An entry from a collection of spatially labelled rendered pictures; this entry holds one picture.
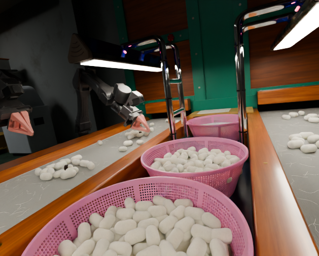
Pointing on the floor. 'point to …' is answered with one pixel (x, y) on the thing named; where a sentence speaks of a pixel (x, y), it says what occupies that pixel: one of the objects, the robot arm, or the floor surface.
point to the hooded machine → (39, 136)
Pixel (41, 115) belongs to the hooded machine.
